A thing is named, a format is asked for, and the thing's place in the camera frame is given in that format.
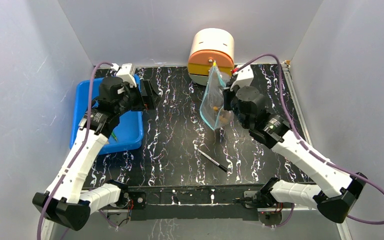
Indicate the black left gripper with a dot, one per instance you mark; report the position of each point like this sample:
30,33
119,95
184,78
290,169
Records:
149,102

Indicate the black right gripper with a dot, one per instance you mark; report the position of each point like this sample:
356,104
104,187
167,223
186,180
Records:
227,99

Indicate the clear zip top bag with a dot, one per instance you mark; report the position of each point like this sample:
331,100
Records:
212,109

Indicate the brown longan bunch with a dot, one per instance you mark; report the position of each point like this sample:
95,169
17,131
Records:
222,117

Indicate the green chili pepper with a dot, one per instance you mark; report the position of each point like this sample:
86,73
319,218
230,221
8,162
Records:
113,135

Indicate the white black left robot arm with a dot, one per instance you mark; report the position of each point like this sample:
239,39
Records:
94,131

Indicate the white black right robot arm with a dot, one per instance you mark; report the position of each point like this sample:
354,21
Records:
333,192

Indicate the blue plastic bin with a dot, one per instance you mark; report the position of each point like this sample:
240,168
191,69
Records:
129,133

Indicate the pastel mini drawer cabinet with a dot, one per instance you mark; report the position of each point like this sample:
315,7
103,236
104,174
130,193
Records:
210,46

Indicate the black and white pen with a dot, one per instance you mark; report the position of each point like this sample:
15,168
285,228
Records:
220,166

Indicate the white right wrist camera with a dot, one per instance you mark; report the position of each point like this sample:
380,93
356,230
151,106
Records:
242,76

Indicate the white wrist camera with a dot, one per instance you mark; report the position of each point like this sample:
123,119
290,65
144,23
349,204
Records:
125,72
242,76

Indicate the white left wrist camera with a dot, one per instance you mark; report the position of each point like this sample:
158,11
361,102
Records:
125,72

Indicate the aluminium frame rail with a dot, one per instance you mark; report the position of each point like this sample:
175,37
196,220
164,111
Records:
202,203

